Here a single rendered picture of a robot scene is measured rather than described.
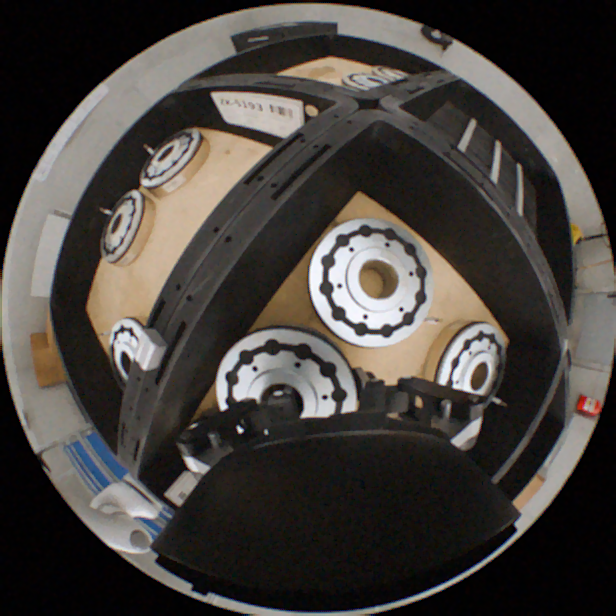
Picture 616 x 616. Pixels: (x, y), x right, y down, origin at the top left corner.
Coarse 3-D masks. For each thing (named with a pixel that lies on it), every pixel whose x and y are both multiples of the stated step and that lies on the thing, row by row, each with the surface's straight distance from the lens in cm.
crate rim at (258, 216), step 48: (336, 144) 12; (432, 144) 15; (288, 192) 10; (480, 192) 15; (240, 240) 10; (192, 288) 10; (192, 336) 11; (144, 384) 14; (144, 432) 17; (528, 432) 25
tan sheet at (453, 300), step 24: (360, 192) 22; (360, 216) 21; (384, 216) 22; (432, 264) 22; (288, 288) 19; (456, 288) 23; (264, 312) 19; (288, 312) 19; (312, 312) 18; (432, 312) 21; (456, 312) 23; (480, 312) 26; (432, 336) 22; (504, 336) 30; (360, 360) 19; (384, 360) 20; (408, 360) 21
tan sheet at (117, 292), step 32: (224, 160) 28; (256, 160) 26; (192, 192) 27; (224, 192) 25; (160, 224) 29; (192, 224) 25; (160, 256) 27; (96, 288) 41; (128, 288) 31; (160, 288) 26; (96, 320) 40
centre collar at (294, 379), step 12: (264, 372) 14; (276, 372) 14; (288, 372) 14; (252, 384) 14; (264, 384) 14; (288, 384) 14; (300, 384) 14; (312, 384) 14; (252, 396) 15; (312, 396) 14; (312, 408) 14
